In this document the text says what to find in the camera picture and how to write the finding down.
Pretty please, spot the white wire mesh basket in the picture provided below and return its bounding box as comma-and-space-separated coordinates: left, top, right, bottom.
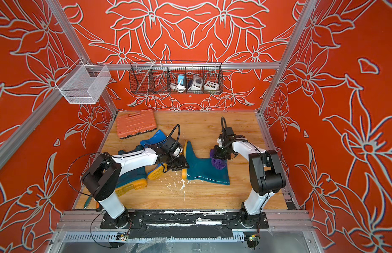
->
55, 65, 111, 104

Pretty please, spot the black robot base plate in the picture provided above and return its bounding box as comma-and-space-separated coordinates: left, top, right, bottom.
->
101, 209, 269, 230

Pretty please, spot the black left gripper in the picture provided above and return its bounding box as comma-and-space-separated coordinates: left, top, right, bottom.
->
166, 154, 191, 171

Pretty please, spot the white dotted box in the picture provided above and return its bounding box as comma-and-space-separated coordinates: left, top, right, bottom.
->
204, 81, 219, 92

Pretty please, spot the purple cloth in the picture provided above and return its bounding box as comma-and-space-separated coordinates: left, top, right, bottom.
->
210, 149, 227, 170

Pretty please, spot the orange plastic tool case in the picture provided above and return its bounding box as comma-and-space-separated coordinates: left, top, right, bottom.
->
116, 109, 158, 139

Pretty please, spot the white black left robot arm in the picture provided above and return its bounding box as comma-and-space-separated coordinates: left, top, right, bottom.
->
82, 141, 189, 221

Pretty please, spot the blue rubber boot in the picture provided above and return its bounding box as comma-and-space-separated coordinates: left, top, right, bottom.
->
140, 130, 167, 180

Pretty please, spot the dark teal rubber boot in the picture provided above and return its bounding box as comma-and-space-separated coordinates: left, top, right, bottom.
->
114, 144, 148, 197

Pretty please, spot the black wire wall basket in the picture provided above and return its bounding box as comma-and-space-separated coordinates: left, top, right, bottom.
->
129, 60, 224, 95

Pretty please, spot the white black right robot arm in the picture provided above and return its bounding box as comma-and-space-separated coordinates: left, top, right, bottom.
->
212, 127, 286, 217

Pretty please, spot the blue white small box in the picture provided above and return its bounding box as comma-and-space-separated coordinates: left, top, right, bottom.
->
177, 75, 185, 86

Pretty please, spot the white grey round device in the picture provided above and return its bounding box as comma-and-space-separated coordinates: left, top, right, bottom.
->
188, 75, 203, 91

